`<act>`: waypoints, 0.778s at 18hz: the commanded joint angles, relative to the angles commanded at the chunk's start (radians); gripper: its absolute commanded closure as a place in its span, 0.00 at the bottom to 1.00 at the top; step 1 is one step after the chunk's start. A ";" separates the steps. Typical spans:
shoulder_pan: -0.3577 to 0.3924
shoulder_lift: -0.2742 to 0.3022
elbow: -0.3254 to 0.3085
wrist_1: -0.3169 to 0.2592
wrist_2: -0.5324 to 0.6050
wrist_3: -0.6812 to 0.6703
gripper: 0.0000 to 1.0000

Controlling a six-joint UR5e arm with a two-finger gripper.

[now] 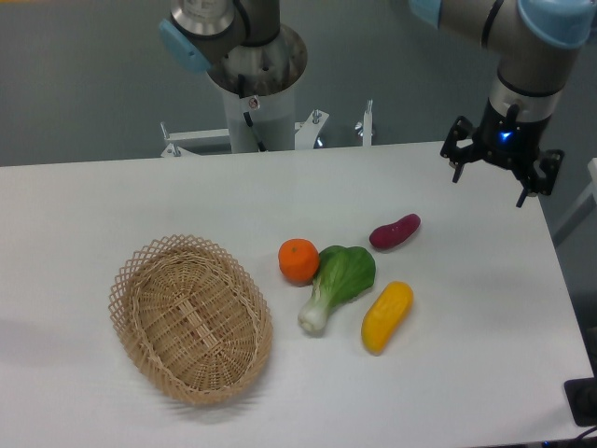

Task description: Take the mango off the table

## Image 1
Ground black device at table edge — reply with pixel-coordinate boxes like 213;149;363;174
563;377;596;427

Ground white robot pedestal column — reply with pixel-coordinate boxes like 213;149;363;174
208;24;308;143

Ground white frame at right edge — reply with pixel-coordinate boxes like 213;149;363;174
552;158;596;247

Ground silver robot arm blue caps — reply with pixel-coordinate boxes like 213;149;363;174
159;1;596;197

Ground purple sweet potato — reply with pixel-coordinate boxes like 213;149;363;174
368;214;421;250

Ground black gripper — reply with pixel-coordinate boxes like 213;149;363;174
439;96;565;208

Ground orange tangerine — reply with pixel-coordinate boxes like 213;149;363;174
278;238;320;284

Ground black cable on pedestal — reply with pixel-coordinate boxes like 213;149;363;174
236;73;268;153

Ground white metal base frame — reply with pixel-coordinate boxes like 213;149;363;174
159;98;377;158

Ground green bok choy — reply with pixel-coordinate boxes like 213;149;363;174
298;245;377;335

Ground woven wicker basket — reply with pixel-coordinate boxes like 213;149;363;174
108;235;273;405

